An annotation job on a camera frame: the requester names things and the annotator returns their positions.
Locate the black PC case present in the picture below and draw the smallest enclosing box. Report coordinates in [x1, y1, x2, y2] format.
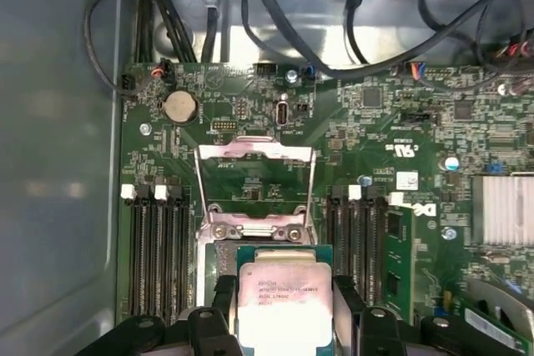
[0, 0, 534, 356]

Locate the thick black cable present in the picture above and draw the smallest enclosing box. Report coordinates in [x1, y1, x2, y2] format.
[133, 0, 158, 64]
[245, 0, 534, 81]
[145, 0, 198, 64]

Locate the silver finned heatsink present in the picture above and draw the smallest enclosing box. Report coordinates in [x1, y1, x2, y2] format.
[471, 174, 534, 248]

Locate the black cable with tie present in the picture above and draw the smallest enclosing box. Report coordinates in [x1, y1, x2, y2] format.
[200, 0, 241, 63]

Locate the black RAM slot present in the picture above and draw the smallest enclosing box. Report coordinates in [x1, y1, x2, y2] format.
[362, 186, 387, 310]
[153, 184, 174, 323]
[168, 186, 194, 324]
[120, 183, 143, 318]
[136, 184, 158, 319]
[345, 184, 364, 278]
[326, 187, 347, 280]

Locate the white square sticker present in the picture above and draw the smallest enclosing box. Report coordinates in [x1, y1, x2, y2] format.
[395, 171, 420, 192]

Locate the silver CPU chip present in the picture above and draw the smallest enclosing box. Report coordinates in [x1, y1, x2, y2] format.
[235, 244, 335, 356]

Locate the thin black wire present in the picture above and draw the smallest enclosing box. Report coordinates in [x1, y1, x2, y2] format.
[240, 0, 276, 66]
[83, 0, 145, 94]

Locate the CPU socket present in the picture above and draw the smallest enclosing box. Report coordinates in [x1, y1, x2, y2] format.
[194, 222, 335, 311]

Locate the black square chip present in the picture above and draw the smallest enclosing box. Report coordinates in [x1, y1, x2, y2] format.
[361, 88, 382, 108]
[453, 100, 474, 121]

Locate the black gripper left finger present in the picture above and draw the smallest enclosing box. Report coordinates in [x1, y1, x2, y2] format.
[77, 274, 243, 356]

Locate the black wire with plug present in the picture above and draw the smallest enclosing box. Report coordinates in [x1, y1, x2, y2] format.
[345, 0, 373, 64]

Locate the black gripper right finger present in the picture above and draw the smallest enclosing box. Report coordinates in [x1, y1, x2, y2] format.
[332, 274, 521, 356]

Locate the green motherboard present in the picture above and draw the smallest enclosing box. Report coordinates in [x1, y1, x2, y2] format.
[118, 62, 534, 356]

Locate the round coin battery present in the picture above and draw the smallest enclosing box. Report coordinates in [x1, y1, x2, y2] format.
[163, 88, 198, 126]

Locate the green RAM stick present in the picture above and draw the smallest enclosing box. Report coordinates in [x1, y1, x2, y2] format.
[385, 192, 416, 326]

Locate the internal USB port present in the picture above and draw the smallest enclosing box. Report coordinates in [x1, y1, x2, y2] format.
[275, 99, 290, 128]

